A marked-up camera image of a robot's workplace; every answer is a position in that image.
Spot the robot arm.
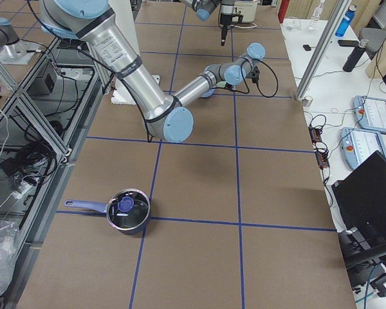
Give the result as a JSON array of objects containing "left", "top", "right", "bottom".
[
  {"left": 180, "top": 0, "right": 236, "bottom": 46},
  {"left": 40, "top": 1, "right": 266, "bottom": 143}
]

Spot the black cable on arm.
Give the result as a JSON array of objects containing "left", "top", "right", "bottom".
[{"left": 234, "top": 57, "right": 280, "bottom": 98}]

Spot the aluminium frame post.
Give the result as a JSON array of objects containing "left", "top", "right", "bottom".
[{"left": 294, "top": 0, "right": 351, "bottom": 107}]

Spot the blue water bottle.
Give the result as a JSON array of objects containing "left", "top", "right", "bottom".
[{"left": 335, "top": 5, "right": 357, "bottom": 37}]

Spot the blue teach pendant tablet near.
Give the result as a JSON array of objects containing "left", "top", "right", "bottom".
[{"left": 340, "top": 127, "right": 386, "bottom": 170}]

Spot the black thermos bottle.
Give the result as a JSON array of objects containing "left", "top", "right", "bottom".
[{"left": 342, "top": 39, "right": 369, "bottom": 72}]

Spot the green bowl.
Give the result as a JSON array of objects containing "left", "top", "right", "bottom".
[{"left": 216, "top": 82, "right": 232, "bottom": 89}]

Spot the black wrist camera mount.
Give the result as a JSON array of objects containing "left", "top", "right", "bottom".
[{"left": 247, "top": 66, "right": 260, "bottom": 84}]

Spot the blue bowl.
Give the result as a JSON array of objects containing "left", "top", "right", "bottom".
[{"left": 200, "top": 89, "right": 215, "bottom": 98}]

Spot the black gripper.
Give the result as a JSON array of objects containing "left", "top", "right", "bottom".
[{"left": 219, "top": 9, "right": 234, "bottom": 46}]

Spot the blue teach pendant tablet far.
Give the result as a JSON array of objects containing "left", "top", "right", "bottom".
[{"left": 353, "top": 95, "right": 386, "bottom": 134}]

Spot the dark blue saucepan with lid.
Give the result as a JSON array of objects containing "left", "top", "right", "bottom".
[{"left": 64, "top": 189, "right": 151, "bottom": 235}]

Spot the black laptop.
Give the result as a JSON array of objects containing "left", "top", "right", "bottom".
[{"left": 331, "top": 151, "right": 386, "bottom": 239}]

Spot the blue teach pendant tablet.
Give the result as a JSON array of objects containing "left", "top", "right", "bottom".
[
  {"left": 353, "top": 95, "right": 386, "bottom": 134},
  {"left": 340, "top": 127, "right": 386, "bottom": 170}
]

